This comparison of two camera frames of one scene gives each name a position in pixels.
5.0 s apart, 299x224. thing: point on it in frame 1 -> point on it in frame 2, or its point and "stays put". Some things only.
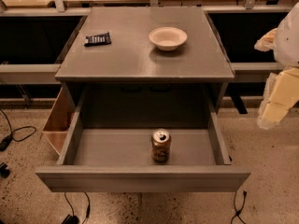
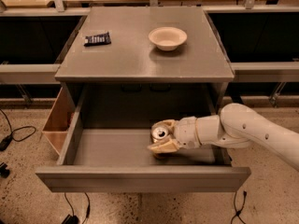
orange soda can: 161,145 stays put
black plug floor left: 4,172 stays put
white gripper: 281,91 -> 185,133
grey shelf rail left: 30,74 stays put
